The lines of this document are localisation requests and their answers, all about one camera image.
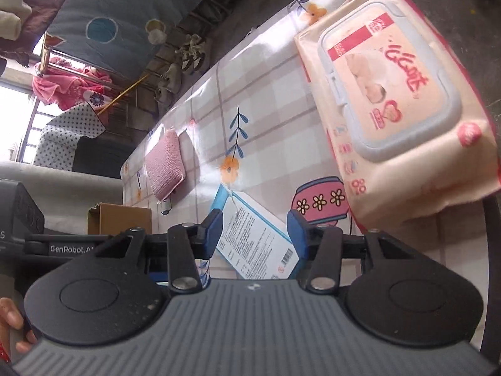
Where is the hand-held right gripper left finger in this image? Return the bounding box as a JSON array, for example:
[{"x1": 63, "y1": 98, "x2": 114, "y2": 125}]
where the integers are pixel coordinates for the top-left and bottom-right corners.
[{"x1": 96, "y1": 209, "x2": 223, "y2": 294}]

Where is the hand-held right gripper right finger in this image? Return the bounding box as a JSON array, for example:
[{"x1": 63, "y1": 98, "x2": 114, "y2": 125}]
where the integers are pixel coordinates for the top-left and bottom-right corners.
[{"x1": 287, "y1": 209, "x2": 419, "y2": 294}]

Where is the teal and white carton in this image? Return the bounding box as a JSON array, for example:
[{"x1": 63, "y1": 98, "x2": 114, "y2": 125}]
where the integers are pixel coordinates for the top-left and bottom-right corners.
[{"x1": 211, "y1": 184, "x2": 300, "y2": 280}]

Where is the brown cardboard box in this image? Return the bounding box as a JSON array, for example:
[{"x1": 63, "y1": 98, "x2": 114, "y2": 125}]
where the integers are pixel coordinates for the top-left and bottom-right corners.
[{"x1": 87, "y1": 202, "x2": 152, "y2": 236}]

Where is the person's left hand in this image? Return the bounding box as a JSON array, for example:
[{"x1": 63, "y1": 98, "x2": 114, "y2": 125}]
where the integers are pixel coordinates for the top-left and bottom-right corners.
[{"x1": 0, "y1": 298, "x2": 38, "y2": 354}]

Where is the white curtain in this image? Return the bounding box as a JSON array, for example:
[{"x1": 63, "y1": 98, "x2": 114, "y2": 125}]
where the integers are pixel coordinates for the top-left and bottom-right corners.
[{"x1": 0, "y1": 160, "x2": 124, "y2": 236}]

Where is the pink knitted cloth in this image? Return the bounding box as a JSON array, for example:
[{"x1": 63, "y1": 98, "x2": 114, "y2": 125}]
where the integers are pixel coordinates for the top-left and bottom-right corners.
[{"x1": 145, "y1": 127, "x2": 188, "y2": 201}]

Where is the white spotted cloth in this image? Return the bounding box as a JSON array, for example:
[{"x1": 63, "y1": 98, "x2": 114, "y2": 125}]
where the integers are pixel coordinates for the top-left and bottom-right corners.
[{"x1": 34, "y1": 102, "x2": 106, "y2": 171}]

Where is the black suitcase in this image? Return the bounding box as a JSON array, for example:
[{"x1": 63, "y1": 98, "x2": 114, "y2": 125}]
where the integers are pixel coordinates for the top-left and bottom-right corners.
[{"x1": 72, "y1": 135, "x2": 137, "y2": 173}]

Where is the pink hanging garment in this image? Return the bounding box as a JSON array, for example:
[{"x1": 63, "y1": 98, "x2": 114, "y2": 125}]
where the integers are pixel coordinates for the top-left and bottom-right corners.
[{"x1": 32, "y1": 57, "x2": 114, "y2": 110}]

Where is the checked floral tablecloth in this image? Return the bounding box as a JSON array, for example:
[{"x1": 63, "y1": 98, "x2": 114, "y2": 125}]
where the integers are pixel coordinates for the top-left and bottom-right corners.
[{"x1": 119, "y1": 0, "x2": 486, "y2": 279}]

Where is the white sneaker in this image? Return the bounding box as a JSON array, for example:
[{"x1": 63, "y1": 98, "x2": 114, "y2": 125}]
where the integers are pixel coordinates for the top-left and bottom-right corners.
[
  {"x1": 158, "y1": 63, "x2": 184, "y2": 91},
  {"x1": 153, "y1": 84, "x2": 175, "y2": 106}
]

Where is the yellow stick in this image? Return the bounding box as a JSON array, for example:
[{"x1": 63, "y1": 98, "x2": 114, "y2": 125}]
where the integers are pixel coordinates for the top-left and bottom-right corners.
[{"x1": 98, "y1": 74, "x2": 151, "y2": 116}]

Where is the pink wet wipes pack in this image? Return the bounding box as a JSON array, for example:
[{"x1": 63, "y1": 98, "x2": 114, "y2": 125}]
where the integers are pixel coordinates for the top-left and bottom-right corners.
[{"x1": 293, "y1": 0, "x2": 501, "y2": 232}]

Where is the cream folded blanket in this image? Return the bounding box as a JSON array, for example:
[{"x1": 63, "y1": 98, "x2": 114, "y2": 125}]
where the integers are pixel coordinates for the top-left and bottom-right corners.
[{"x1": 0, "y1": 0, "x2": 40, "y2": 40}]

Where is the brown cushion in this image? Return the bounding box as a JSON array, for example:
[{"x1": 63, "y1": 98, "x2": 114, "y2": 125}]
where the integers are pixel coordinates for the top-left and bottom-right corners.
[{"x1": 0, "y1": 0, "x2": 67, "y2": 67}]

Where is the blue printed quilt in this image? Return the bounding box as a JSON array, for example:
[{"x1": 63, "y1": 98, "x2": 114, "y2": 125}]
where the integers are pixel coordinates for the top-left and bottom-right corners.
[{"x1": 51, "y1": 0, "x2": 235, "y2": 81}]

